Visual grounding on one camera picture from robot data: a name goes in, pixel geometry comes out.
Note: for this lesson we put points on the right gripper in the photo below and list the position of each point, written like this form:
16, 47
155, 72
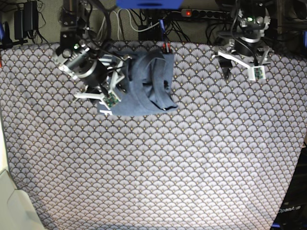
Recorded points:
78, 63

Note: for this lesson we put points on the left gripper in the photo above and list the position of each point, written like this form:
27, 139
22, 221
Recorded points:
247, 33

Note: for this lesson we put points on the blue T-shirt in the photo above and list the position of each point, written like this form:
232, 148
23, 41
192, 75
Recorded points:
147, 85

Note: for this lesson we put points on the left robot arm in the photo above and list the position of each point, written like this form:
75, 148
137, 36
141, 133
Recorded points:
244, 8

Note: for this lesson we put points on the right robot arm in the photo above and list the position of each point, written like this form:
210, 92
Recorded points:
75, 26

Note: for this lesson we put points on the red table clamp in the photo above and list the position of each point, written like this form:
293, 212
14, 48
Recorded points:
166, 48

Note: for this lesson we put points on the black power adapter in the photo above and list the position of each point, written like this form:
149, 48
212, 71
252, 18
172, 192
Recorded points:
26, 21

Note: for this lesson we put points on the black power strip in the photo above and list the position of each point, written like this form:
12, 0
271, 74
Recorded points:
205, 14

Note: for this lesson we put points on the fan-patterned table cloth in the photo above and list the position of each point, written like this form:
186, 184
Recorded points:
223, 160

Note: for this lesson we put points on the white plastic bin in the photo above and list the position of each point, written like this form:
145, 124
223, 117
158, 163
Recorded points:
16, 209

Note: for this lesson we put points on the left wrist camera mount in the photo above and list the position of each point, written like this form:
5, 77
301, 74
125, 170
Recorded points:
254, 72

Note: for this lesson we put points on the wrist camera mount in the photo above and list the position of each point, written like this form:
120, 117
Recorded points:
108, 94
254, 72

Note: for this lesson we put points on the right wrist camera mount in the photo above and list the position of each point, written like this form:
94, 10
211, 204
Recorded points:
108, 94

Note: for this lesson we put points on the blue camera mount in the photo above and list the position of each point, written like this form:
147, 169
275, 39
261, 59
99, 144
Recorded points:
149, 4

